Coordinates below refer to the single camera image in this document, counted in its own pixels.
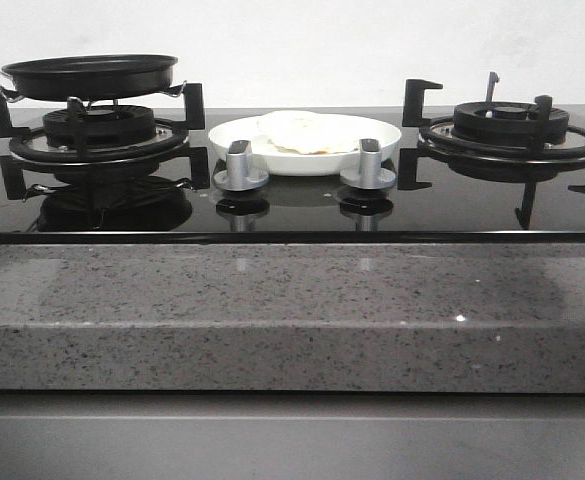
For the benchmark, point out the black pan support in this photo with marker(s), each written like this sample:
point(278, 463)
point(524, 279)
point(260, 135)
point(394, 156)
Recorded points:
point(192, 107)
point(558, 147)

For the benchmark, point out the black frying pan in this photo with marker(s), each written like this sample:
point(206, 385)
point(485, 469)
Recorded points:
point(95, 77)

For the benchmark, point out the black gas burner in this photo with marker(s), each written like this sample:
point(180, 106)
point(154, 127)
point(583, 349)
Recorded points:
point(105, 126)
point(508, 124)

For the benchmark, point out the silver left stove knob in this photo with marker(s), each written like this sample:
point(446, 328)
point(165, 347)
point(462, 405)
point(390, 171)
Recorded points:
point(240, 174)

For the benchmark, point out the silver right stove knob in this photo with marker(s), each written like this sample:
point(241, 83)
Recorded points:
point(369, 175)

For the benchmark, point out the black right gas burner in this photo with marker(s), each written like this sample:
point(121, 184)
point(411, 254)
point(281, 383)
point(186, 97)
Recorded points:
point(508, 124)

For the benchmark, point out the black glass cooktop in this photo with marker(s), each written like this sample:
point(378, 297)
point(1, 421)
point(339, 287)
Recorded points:
point(173, 200)

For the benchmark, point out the silver stove knob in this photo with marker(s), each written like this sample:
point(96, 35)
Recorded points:
point(240, 174)
point(369, 175)

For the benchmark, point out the white plate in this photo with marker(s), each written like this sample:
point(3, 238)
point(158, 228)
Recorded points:
point(278, 161)

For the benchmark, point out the fried egg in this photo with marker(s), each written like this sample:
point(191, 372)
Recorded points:
point(307, 132)

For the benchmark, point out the black left gas burner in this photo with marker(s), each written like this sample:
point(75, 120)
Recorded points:
point(105, 126)

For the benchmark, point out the grey cabinet drawer front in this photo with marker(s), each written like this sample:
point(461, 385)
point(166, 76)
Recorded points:
point(289, 436)

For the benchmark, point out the black right pan support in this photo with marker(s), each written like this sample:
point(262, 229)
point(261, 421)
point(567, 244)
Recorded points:
point(558, 147)

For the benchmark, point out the black left pan support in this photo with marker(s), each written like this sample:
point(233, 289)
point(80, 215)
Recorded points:
point(192, 107)

